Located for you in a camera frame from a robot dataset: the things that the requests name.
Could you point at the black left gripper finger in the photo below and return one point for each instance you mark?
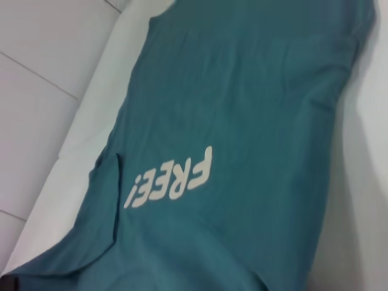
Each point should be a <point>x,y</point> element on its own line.
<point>7,282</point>

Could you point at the teal t-shirt with FREE print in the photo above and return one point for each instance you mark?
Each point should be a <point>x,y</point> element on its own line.
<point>227,151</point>

